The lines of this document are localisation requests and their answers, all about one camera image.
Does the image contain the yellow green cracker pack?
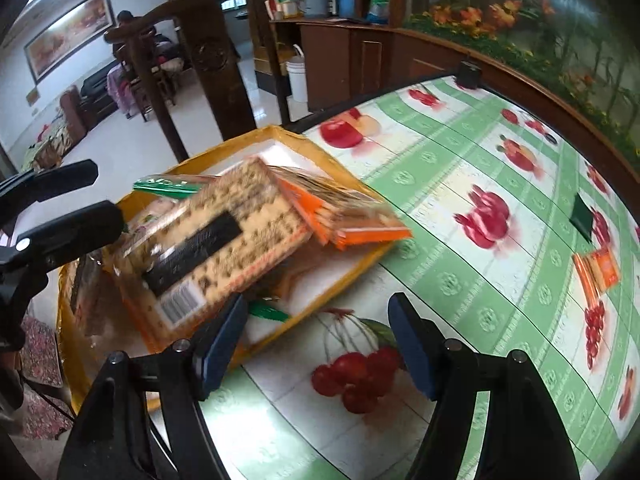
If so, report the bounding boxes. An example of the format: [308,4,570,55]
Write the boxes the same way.
[132,174,215,200]

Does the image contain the small black table object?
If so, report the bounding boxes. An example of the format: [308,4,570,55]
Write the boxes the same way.
[456,60,483,90]

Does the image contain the person in background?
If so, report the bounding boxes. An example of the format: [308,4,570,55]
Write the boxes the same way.
[112,8,162,66]

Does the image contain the large orange cracker pack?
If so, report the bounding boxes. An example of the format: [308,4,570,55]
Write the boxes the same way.
[111,157,311,352]

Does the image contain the green-end sesame cracker pack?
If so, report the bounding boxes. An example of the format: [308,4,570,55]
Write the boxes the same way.
[270,166,412,249]

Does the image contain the round green-label biscuit pack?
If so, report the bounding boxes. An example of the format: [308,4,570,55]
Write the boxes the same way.
[122,197,177,240]

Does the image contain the wooden chair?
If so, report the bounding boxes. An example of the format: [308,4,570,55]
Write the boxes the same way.
[103,0,294,164]

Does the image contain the dark green sachet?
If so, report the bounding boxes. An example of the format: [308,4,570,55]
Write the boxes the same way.
[570,193,594,243]

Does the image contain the small orange cracker pack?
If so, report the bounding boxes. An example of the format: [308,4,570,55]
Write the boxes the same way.
[572,246,622,307]

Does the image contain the orange salty cheese biscuit pack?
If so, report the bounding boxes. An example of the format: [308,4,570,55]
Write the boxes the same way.
[266,242,378,300]

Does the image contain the wooden sideboard cabinet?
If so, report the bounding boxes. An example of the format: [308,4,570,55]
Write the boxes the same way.
[269,16,402,114]

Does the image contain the framed wall painting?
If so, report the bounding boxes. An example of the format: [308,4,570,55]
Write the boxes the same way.
[24,0,116,84]

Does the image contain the white bucket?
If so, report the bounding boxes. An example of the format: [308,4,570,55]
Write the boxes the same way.
[285,44,308,103]

